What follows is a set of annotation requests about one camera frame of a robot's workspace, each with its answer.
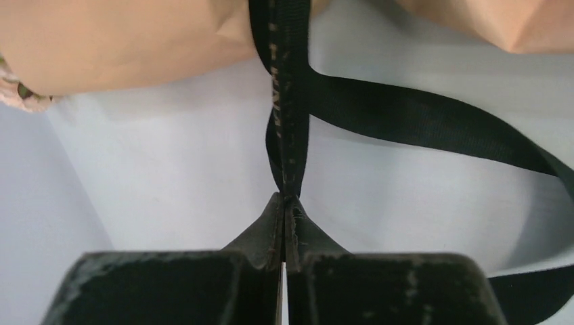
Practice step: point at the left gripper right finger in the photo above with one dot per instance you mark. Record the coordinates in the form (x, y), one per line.
(329, 285)

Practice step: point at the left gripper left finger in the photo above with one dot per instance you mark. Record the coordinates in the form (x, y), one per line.
(238, 284)

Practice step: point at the black ribbon with gold text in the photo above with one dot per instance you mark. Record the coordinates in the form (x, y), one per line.
(404, 116)

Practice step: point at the pink fake flower stem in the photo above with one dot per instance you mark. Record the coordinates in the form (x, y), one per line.
(17, 95)

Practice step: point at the two-sided peach green wrapping paper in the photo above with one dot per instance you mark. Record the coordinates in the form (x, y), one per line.
(69, 47)

